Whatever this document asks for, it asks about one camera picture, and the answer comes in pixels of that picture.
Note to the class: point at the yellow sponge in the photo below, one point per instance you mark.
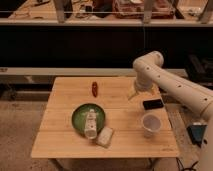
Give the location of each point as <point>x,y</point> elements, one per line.
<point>132,95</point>

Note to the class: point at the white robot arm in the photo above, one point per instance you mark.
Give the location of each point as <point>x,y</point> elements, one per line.
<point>197,98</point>

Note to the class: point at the red chili pepper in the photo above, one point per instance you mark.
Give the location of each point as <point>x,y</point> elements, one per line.
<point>95,89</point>

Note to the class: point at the wooden table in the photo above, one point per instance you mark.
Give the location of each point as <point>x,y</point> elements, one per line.
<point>56,137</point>

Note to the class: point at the green round plate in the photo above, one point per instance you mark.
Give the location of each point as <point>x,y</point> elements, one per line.
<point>79,117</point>

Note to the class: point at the white plastic bottle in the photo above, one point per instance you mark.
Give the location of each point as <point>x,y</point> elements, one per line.
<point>90,129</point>

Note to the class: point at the black smartphone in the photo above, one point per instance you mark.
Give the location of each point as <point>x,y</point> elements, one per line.
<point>153,104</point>

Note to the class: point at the beige sponge block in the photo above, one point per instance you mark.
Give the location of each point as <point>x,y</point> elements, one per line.
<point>104,138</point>

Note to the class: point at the white plastic cup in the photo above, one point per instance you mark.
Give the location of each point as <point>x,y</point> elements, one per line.
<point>151,125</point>

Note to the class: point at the black power box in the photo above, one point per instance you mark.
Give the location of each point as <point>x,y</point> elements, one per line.
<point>196,134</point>

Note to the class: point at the background wooden workbench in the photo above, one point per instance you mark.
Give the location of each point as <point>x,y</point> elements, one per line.
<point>107,13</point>

